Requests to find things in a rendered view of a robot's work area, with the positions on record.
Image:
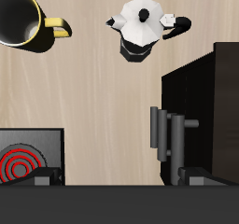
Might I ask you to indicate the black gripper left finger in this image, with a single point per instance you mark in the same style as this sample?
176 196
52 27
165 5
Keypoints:
43 175

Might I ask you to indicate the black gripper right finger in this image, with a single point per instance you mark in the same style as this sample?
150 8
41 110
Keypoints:
195 175

